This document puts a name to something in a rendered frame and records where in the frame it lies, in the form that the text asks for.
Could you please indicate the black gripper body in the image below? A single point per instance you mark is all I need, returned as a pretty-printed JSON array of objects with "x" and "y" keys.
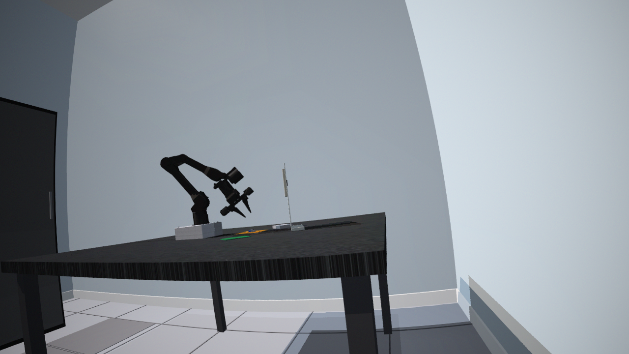
[{"x": 227, "y": 209}]

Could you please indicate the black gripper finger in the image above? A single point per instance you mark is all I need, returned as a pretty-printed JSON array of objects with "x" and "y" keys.
[
  {"x": 238, "y": 211},
  {"x": 246, "y": 204}
]

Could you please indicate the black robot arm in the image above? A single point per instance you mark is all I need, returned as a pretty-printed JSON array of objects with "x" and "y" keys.
[{"x": 201, "y": 201}]

